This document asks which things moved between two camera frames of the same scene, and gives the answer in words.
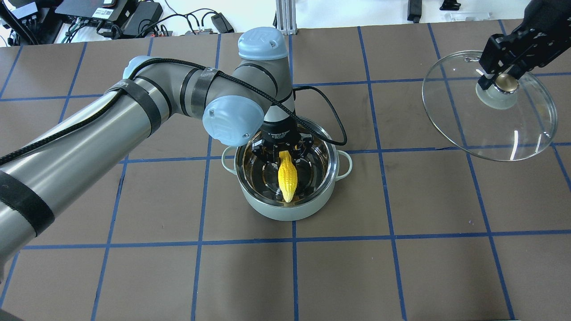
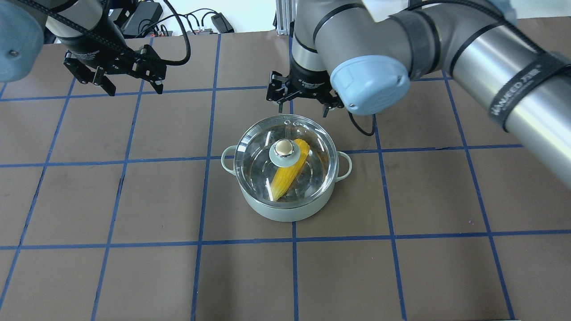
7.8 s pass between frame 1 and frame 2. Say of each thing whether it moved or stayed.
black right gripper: moved
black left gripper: moved
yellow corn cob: moved
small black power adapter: stayed
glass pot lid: moved
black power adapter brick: stayed
